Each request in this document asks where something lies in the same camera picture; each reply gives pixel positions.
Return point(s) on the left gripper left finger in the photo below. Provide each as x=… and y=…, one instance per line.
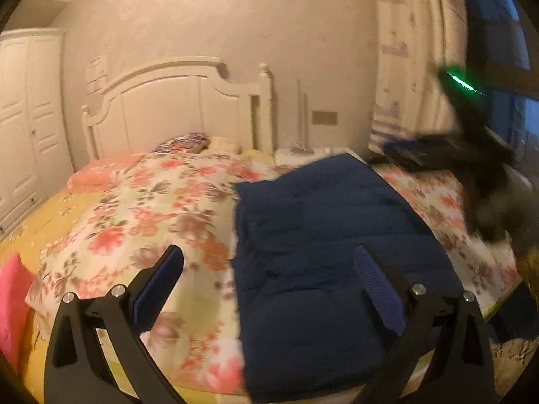
x=95, y=352

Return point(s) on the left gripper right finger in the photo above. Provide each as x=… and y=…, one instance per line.
x=443, y=351

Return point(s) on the navy blue puffer jacket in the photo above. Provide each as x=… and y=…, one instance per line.
x=307, y=325

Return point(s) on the pink cushion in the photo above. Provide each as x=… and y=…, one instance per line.
x=15, y=282

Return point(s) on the yellow bed sheet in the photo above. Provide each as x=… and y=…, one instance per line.
x=38, y=232

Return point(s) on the window glass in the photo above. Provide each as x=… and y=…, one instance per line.
x=502, y=58

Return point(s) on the pink pillow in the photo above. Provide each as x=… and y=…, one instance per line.
x=102, y=174

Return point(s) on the floral bed quilt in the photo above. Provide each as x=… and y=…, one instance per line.
x=183, y=199

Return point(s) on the white wardrobe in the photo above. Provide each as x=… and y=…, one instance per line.
x=35, y=158

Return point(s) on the striped nautical curtain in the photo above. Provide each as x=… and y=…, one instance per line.
x=415, y=39

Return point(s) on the thin white floor lamp pole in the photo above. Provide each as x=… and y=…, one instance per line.
x=300, y=146

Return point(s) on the dark patterned pillow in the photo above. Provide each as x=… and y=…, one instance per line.
x=194, y=142

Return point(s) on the cream yellow pillow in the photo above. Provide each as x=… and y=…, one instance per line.
x=222, y=145

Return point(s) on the white wooden headboard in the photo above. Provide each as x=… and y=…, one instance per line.
x=172, y=97

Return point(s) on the wall socket plate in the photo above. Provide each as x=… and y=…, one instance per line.
x=324, y=118

